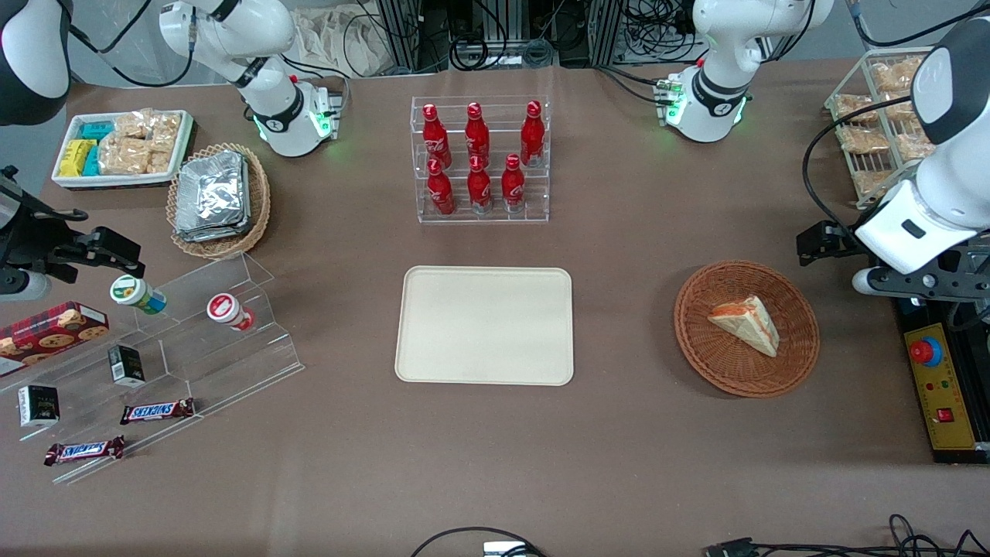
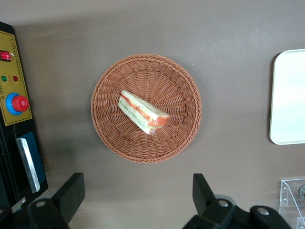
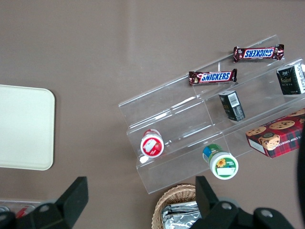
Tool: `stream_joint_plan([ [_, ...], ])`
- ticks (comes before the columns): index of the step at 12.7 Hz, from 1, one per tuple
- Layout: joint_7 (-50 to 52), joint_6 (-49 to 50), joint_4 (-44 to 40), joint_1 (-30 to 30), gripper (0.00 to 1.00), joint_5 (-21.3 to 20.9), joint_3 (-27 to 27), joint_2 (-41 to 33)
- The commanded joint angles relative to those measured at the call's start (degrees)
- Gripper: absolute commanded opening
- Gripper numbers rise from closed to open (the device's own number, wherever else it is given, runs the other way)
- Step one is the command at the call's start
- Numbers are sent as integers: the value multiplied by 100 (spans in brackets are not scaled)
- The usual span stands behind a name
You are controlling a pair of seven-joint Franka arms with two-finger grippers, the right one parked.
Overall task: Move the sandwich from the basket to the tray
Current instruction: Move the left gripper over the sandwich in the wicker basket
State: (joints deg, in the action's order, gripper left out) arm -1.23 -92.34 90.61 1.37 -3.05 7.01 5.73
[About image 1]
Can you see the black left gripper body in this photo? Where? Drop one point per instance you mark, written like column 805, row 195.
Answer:
column 837, row 240

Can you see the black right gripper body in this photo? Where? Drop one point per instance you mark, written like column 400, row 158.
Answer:
column 37, row 241

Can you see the triangular sandwich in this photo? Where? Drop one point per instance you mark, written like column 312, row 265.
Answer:
column 746, row 323

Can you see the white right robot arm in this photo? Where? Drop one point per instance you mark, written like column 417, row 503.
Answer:
column 255, row 31

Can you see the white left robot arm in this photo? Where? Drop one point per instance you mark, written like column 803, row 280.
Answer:
column 727, row 46

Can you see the white rectangular snack tray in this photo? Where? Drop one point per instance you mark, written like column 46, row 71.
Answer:
column 116, row 180

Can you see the light wicker basket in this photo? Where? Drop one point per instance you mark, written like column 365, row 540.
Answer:
column 259, row 209

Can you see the brown wicker basket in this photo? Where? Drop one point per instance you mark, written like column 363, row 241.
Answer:
column 719, row 363

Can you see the beige plastic tray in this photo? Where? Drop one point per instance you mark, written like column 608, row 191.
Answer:
column 484, row 325

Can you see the green lid cup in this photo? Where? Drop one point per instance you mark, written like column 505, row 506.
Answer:
column 133, row 293

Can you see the bagged brown snack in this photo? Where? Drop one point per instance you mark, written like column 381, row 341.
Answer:
column 899, row 111
column 914, row 147
column 854, row 107
column 870, row 182
column 864, row 140
column 896, row 75

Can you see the blue snack packet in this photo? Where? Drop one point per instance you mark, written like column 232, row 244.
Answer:
column 91, row 162
column 97, row 131

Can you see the clear bag of crackers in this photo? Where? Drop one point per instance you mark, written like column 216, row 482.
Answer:
column 159, row 162
column 131, row 125
column 124, row 156
column 165, row 130

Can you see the yellow snack packet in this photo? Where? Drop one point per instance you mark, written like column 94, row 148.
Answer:
column 76, row 157

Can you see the red cookie box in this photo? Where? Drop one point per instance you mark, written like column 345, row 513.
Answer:
column 46, row 333

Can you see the silver foil pack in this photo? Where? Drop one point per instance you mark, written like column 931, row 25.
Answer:
column 213, row 234
column 210, row 189

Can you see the red lid cup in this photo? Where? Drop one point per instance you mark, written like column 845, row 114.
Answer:
column 226, row 309

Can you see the clear acrylic stepped stand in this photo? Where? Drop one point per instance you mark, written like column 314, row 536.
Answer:
column 201, row 363

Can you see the red emergency stop button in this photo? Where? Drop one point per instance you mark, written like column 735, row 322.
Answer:
column 925, row 352

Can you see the Snickers chocolate bar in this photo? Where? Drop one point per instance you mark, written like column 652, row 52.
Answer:
column 85, row 450
column 157, row 411

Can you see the small black white box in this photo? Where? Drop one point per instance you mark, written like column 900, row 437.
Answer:
column 39, row 406

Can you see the yellow black control box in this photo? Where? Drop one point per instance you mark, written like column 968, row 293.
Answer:
column 947, row 394

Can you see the white plastic bag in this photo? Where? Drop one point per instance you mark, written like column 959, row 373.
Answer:
column 332, row 42

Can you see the red cola bottle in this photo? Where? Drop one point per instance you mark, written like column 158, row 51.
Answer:
column 441, row 193
column 477, row 135
column 479, row 189
column 532, row 138
column 435, row 139
column 513, row 186

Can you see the clear acrylic bottle rack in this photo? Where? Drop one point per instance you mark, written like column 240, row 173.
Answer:
column 495, row 216

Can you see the small white device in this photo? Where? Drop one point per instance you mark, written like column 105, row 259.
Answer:
column 503, row 549

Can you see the aluminium frame rack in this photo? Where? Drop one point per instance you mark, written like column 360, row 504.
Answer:
column 503, row 35

